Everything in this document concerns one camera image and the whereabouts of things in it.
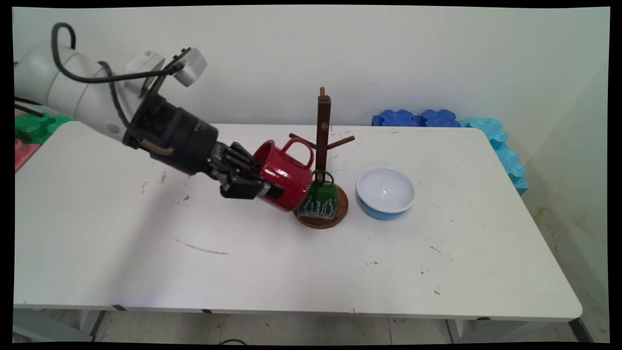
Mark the green enamel mug white print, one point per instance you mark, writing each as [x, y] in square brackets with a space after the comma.
[320, 201]

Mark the green foam mat tile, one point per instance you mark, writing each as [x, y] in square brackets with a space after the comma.
[34, 127]

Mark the red enamel mug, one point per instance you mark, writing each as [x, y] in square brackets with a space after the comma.
[286, 182]

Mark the dark wooden mug tree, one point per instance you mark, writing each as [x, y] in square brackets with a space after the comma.
[323, 126]

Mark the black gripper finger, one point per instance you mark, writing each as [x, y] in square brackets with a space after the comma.
[243, 187]
[240, 158]

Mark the red foam mat tile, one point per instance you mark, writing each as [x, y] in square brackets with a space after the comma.
[24, 153]

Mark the dark blue foam mat tile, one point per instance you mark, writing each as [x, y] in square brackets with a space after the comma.
[418, 119]

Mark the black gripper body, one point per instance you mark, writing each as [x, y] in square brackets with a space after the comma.
[184, 138]

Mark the black table leg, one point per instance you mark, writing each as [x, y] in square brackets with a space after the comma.
[580, 330]

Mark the light blue foam mat tile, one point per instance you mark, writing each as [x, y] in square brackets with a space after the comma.
[505, 155]

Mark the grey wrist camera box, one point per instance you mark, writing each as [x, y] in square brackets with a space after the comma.
[192, 68]

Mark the blue bowl white inside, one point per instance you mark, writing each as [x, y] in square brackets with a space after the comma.
[386, 189]

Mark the grey table leg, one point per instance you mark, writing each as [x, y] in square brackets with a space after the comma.
[466, 330]

